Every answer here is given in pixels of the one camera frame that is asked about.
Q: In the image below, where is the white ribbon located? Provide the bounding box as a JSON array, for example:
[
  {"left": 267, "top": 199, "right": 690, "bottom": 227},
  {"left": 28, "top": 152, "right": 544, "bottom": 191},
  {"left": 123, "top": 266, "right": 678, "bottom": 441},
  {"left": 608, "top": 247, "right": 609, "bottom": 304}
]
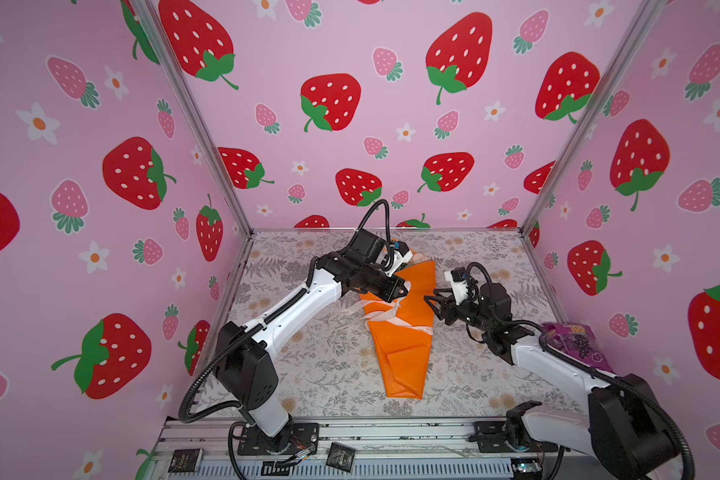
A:
[{"left": 344, "top": 297, "right": 435, "bottom": 336}]

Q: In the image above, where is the orange wrapping paper sheet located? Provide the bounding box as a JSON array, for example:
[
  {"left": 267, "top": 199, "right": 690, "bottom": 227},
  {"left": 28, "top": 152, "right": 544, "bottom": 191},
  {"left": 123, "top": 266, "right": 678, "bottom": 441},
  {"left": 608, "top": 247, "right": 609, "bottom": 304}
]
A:
[{"left": 353, "top": 253, "right": 436, "bottom": 400}]

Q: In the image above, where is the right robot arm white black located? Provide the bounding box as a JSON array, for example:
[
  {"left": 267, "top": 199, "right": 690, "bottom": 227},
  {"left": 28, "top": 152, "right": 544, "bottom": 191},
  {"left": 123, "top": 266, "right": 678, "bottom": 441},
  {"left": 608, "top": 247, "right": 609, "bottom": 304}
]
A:
[{"left": 425, "top": 281, "right": 697, "bottom": 479}]

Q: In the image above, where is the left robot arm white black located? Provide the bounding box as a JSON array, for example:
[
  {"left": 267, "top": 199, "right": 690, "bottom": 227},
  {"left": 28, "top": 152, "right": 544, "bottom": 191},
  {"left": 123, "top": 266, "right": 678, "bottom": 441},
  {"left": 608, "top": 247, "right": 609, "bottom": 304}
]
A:
[{"left": 178, "top": 229, "right": 413, "bottom": 450}]

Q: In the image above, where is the purple snack bag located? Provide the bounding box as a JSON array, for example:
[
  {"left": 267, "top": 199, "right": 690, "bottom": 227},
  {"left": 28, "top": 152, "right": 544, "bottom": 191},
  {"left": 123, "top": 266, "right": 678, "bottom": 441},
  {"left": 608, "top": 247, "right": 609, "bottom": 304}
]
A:
[{"left": 542, "top": 323, "right": 613, "bottom": 372}]

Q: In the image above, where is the floral patterned table mat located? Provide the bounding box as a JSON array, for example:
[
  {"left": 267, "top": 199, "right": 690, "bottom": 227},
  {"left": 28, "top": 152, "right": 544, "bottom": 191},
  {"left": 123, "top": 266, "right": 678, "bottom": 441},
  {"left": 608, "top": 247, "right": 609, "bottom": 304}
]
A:
[{"left": 228, "top": 230, "right": 580, "bottom": 417}]

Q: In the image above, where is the black square tag middle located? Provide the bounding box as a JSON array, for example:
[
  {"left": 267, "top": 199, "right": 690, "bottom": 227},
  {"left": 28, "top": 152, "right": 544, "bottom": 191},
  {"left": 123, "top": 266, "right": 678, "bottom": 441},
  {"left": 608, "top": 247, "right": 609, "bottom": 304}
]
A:
[{"left": 326, "top": 442, "right": 356, "bottom": 473}]

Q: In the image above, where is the black square tag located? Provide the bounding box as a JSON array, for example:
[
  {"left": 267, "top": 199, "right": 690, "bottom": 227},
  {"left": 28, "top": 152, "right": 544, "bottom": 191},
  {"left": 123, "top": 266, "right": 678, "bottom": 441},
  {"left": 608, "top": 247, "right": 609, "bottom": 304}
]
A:
[
  {"left": 326, "top": 442, "right": 356, "bottom": 473},
  {"left": 167, "top": 448, "right": 203, "bottom": 474}
]

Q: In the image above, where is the black square tag left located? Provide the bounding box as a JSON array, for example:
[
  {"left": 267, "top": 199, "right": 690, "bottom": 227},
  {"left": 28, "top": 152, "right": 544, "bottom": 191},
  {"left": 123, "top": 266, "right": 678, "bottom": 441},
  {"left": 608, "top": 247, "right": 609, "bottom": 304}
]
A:
[{"left": 167, "top": 448, "right": 203, "bottom": 474}]

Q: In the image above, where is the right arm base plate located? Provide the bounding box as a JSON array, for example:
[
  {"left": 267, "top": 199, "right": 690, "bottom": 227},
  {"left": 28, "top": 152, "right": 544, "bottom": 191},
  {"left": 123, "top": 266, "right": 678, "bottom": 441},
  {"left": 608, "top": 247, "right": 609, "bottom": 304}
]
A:
[{"left": 467, "top": 420, "right": 558, "bottom": 454}]

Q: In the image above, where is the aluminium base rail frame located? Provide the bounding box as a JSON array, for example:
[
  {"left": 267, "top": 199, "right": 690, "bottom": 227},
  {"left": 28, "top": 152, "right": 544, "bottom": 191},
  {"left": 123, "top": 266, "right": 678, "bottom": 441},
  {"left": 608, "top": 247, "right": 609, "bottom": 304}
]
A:
[{"left": 143, "top": 417, "right": 610, "bottom": 479}]

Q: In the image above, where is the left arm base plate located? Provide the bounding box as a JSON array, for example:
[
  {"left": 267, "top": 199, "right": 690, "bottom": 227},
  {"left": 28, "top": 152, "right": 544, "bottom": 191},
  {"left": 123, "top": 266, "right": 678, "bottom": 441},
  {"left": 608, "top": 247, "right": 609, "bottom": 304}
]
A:
[{"left": 235, "top": 422, "right": 320, "bottom": 456}]

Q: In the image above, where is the left aluminium corner post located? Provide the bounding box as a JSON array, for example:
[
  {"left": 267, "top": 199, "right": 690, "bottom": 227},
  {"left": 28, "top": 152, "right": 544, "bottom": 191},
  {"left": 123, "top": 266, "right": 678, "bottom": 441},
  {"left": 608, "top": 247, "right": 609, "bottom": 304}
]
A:
[{"left": 133, "top": 0, "right": 254, "bottom": 239}]

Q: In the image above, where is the aluminium corner post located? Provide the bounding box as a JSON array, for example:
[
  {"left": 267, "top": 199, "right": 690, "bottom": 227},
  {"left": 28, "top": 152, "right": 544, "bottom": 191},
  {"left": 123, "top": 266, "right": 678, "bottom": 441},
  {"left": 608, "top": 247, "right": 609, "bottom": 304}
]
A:
[
  {"left": 519, "top": 0, "right": 667, "bottom": 240},
  {"left": 133, "top": 0, "right": 254, "bottom": 239}
]

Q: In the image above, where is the right aluminium corner post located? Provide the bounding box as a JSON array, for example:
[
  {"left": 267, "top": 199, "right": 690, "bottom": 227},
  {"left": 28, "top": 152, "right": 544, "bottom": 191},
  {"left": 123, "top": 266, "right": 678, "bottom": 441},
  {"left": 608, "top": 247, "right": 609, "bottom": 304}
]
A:
[{"left": 519, "top": 0, "right": 667, "bottom": 240}]

